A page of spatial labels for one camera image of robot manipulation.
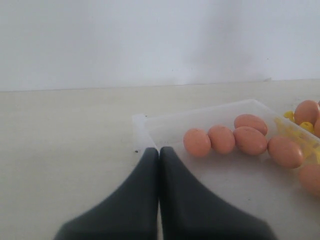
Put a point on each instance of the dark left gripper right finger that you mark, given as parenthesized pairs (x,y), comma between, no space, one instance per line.
(190,211)

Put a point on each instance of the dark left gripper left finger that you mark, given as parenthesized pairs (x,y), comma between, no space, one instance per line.
(129,213)

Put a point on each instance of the brown egg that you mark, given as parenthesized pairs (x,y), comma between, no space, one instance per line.
(307,111)
(250,141)
(222,139)
(316,128)
(252,121)
(309,178)
(285,152)
(197,142)

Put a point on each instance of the clear plastic box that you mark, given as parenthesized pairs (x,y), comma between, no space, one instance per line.
(254,184)

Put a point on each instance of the yellow plastic egg tray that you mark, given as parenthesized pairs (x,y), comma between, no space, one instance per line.
(302,134)

